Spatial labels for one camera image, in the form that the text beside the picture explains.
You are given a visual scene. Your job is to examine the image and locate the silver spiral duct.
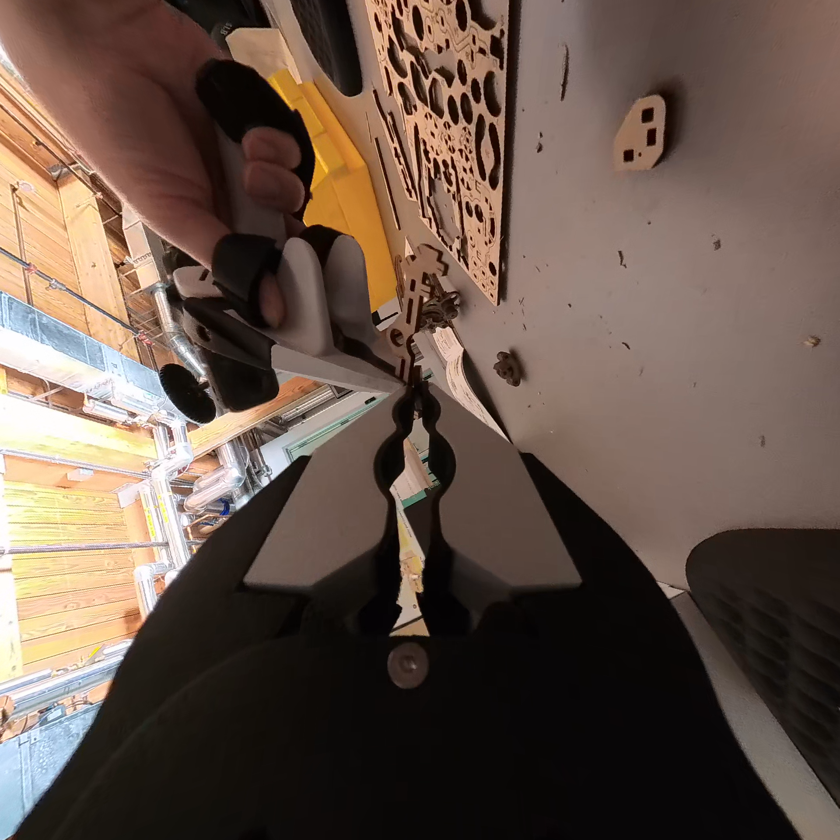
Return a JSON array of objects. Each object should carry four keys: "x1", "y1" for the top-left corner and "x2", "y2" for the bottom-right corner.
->
[{"x1": 152, "y1": 283, "x2": 214, "y2": 395}]

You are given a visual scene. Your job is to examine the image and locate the small wooden model assembly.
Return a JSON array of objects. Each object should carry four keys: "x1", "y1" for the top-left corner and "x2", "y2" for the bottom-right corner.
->
[{"x1": 423, "y1": 289, "x2": 462, "y2": 329}]

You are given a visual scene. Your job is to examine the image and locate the person's right hand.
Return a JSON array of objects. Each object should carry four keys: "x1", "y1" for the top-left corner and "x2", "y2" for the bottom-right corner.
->
[{"x1": 0, "y1": 0, "x2": 309, "y2": 329}]

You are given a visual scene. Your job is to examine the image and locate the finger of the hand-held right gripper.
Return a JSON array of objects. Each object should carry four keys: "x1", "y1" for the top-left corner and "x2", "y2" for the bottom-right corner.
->
[
  {"x1": 327, "y1": 235, "x2": 403, "y2": 375},
  {"x1": 270, "y1": 238, "x2": 406, "y2": 393}
]

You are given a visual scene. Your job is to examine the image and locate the yellow plastic bin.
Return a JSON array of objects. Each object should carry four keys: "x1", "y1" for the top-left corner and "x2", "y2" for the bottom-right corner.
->
[{"x1": 266, "y1": 69, "x2": 398, "y2": 309}]

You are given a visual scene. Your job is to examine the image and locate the scattered wood chips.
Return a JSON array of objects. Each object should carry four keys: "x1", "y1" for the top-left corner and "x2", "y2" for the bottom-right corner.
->
[{"x1": 518, "y1": 128, "x2": 823, "y2": 454}]

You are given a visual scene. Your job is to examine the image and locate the wooden plate with square holes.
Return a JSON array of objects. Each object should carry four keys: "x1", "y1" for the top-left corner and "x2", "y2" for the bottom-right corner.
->
[{"x1": 612, "y1": 94, "x2": 667, "y2": 173}]

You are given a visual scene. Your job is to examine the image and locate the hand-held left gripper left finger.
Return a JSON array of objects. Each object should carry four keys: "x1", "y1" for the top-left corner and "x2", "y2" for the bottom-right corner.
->
[{"x1": 243, "y1": 386, "x2": 421, "y2": 634}]

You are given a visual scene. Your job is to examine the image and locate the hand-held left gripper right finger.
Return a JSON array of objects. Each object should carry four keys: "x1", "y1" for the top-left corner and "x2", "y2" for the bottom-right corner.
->
[{"x1": 415, "y1": 382, "x2": 585, "y2": 636}]

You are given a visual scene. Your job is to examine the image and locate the laser-cut plywood sheet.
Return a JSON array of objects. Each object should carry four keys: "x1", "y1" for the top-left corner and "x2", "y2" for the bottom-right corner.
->
[{"x1": 363, "y1": 0, "x2": 511, "y2": 307}]

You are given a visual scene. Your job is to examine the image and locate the pale plywood board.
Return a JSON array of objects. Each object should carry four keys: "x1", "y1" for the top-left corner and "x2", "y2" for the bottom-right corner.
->
[{"x1": 226, "y1": 26, "x2": 309, "y2": 85}]

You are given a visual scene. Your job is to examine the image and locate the silver insulated pipes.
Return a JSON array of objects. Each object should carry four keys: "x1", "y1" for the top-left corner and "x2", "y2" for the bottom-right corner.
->
[{"x1": 131, "y1": 420, "x2": 266, "y2": 618}]

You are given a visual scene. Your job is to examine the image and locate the long notched wooden part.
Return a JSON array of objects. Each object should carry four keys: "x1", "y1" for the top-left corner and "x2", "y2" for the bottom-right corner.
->
[{"x1": 384, "y1": 244, "x2": 450, "y2": 385}]

